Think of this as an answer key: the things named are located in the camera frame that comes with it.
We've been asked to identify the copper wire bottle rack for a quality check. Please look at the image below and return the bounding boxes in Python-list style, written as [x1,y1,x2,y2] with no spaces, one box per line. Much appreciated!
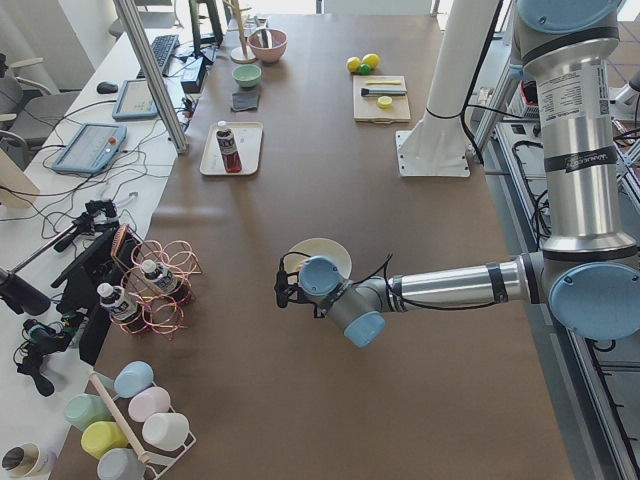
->
[110,224,202,339]

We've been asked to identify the teach pendant tablet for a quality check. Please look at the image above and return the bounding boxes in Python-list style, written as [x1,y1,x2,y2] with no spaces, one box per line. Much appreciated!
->
[51,123,127,174]
[112,79,158,121]

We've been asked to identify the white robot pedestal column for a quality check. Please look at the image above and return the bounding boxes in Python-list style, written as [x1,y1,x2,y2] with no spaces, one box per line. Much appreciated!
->
[396,0,502,177]

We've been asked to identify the cream rabbit tray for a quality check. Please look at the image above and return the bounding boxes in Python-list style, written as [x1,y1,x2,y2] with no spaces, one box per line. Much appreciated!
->
[199,121,263,176]

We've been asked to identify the yellow plastic knife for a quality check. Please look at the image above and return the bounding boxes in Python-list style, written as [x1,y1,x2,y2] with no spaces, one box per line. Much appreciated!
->
[365,79,402,85]

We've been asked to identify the tea bottle in rack lower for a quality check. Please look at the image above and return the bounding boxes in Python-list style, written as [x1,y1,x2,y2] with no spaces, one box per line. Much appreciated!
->
[96,282,140,324]

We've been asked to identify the white cup rack wooden handle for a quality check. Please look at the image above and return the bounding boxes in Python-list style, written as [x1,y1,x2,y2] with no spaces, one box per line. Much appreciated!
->
[89,370,197,479]

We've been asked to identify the black computer mouse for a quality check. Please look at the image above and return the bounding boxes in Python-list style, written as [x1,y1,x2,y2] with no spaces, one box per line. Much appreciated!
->
[96,81,119,95]

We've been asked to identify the tea bottle in rack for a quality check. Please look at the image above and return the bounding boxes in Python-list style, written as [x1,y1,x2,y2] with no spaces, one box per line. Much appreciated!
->
[96,282,140,324]
[140,259,190,302]

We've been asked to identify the yellow lemon far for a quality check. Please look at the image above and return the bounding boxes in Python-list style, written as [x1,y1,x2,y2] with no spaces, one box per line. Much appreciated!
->
[362,53,380,69]

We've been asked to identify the tea bottle in rack upper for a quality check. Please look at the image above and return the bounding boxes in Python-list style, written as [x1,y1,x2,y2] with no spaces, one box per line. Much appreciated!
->
[140,259,190,302]

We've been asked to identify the green lime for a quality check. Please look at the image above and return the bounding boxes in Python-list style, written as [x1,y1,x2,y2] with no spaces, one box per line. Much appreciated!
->
[357,63,373,75]

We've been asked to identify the black monitor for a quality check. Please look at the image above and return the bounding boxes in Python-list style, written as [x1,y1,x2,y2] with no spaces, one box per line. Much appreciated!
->
[188,0,225,64]

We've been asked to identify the half lemon slice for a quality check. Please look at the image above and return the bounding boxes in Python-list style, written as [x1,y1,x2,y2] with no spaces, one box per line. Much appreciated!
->
[377,96,393,109]

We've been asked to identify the green cup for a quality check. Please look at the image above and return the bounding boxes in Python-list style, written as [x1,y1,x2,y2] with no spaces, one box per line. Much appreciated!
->
[64,393,112,431]

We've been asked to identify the aluminium frame post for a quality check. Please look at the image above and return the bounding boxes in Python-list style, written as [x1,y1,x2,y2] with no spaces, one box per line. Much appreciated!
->
[114,0,189,155]

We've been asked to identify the yellow cup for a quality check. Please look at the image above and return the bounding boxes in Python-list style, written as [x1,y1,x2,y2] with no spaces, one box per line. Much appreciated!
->
[81,421,129,460]

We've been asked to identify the grey cup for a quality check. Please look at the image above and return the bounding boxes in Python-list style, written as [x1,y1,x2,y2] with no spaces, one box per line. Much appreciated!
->
[97,448,145,480]

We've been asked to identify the white round plate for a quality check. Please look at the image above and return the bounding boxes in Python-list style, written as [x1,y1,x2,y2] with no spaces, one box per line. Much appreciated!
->
[284,237,352,278]

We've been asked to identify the steel muddler black tip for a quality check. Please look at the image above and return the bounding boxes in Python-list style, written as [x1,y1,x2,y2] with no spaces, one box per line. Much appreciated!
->
[360,87,407,97]

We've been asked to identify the steel ice scoop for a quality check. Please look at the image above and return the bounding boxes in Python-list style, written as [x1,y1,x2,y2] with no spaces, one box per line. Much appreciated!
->
[255,27,273,49]

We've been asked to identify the wooden cutting board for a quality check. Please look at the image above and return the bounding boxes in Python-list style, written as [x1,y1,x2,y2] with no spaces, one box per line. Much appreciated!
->
[352,75,411,123]

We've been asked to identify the pink cup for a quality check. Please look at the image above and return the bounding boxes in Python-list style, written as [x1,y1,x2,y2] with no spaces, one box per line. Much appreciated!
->
[128,386,171,423]

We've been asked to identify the dark tea bottle on tray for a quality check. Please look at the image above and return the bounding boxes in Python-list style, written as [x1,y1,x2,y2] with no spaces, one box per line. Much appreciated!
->
[216,121,242,173]

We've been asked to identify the yellow lemon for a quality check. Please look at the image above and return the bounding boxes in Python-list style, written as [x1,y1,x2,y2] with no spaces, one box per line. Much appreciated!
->
[362,53,380,69]
[346,56,362,73]

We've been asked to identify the green bowl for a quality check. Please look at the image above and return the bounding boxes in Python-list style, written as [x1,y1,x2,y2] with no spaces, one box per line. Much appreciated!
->
[232,64,262,89]

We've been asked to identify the pink ice bowl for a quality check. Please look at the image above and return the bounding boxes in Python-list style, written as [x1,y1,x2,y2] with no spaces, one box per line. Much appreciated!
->
[248,28,288,63]

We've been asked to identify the blue cup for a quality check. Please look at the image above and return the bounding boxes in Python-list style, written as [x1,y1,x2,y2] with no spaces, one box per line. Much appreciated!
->
[114,361,154,398]

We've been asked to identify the white cup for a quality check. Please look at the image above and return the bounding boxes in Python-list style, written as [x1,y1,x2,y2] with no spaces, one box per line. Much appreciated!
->
[142,412,190,451]

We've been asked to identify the wooden mug tree stand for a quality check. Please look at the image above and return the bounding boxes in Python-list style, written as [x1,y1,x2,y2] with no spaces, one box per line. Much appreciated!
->
[224,0,256,64]

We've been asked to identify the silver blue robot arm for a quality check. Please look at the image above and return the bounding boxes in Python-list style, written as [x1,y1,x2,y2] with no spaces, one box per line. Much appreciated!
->
[274,1,639,347]

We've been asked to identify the grey folded cloth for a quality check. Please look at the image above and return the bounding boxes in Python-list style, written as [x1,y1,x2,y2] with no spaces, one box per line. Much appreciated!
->
[230,91,261,112]

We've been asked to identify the black camera tripod rig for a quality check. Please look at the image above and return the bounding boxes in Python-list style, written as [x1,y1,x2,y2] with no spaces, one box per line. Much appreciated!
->
[1,200,133,397]

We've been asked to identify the black keyboard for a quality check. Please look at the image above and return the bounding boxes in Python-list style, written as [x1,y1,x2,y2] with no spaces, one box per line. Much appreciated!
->
[151,34,179,76]

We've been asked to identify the near teach pendant tablet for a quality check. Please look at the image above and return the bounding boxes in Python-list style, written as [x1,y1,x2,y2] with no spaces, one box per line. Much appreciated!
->
[51,123,127,174]

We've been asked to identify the far teach pendant tablet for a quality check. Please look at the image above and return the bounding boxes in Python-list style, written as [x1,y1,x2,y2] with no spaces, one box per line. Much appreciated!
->
[112,79,158,121]

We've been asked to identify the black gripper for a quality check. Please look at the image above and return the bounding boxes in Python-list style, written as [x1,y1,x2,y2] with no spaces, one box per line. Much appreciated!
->
[274,252,320,318]

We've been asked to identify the yellow lemon near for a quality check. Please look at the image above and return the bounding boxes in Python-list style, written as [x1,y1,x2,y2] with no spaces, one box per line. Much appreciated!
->
[346,56,362,73]

